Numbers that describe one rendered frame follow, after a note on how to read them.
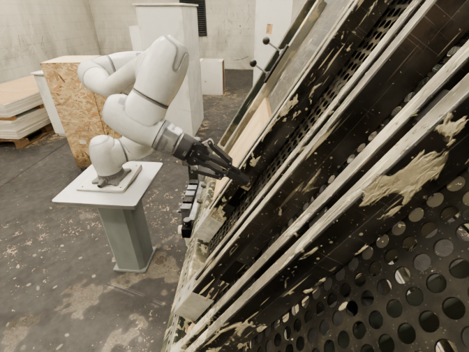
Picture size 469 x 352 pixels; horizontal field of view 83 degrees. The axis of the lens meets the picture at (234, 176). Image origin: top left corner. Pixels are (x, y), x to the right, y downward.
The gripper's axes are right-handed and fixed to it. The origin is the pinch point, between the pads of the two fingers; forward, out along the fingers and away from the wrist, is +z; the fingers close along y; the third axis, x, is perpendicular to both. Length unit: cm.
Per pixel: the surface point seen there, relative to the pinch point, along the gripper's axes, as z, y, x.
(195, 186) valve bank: 0, -56, 63
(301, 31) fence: 5, 43, 72
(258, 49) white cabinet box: 25, -6, 437
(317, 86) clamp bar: 5.4, 32.6, 6.8
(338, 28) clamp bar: 0.8, 45.7, 7.0
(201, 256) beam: 6.3, -37.4, -1.5
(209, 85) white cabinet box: -19, -138, 558
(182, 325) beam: 4.6, -37.2, -27.5
